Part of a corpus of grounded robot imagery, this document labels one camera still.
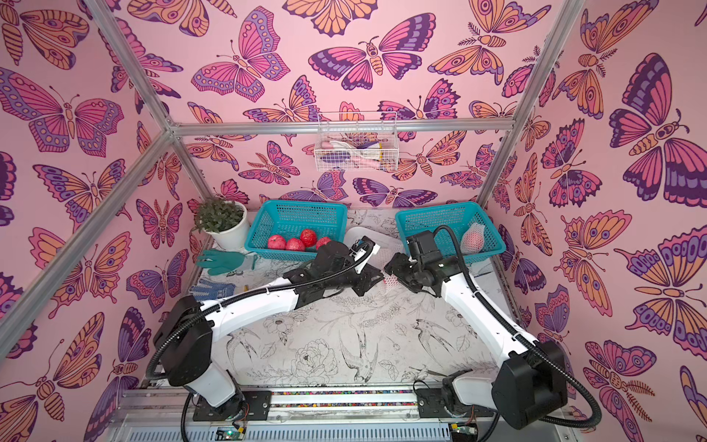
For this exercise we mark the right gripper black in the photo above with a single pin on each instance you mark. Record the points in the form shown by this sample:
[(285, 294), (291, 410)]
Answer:
[(405, 271)]

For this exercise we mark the left teal plastic basket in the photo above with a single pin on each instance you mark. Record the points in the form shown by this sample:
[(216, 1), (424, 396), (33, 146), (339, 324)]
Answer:
[(288, 219)]

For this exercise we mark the blue dotted work glove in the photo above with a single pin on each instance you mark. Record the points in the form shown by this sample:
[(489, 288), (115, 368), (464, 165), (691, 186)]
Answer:
[(206, 289)]

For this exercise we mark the aluminium front rail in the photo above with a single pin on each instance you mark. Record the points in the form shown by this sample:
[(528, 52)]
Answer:
[(379, 413)]

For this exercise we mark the white wire wall basket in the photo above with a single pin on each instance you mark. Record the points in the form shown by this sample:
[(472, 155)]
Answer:
[(357, 141)]

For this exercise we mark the white plastic tray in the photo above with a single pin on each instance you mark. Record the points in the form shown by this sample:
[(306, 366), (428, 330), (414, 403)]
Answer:
[(352, 235)]

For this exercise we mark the green garden glove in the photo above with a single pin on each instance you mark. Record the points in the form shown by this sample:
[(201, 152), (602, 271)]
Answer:
[(217, 262)]

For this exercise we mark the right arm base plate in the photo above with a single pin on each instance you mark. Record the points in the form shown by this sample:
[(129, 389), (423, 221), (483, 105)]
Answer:
[(453, 403)]

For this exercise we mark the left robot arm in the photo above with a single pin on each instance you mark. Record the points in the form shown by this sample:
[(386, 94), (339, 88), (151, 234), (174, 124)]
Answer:
[(183, 347)]

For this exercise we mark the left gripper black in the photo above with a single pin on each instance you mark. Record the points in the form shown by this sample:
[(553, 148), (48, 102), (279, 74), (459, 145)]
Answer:
[(365, 279)]

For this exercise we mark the red apple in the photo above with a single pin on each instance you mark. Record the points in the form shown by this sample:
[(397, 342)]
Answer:
[(322, 241), (295, 245)]

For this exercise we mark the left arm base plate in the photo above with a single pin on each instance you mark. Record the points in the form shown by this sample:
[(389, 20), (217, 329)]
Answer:
[(232, 406)]

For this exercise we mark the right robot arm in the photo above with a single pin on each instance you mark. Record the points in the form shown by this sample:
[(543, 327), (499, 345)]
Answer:
[(531, 383)]

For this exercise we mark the potted green plant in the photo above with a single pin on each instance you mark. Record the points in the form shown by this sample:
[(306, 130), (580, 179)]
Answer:
[(224, 221)]

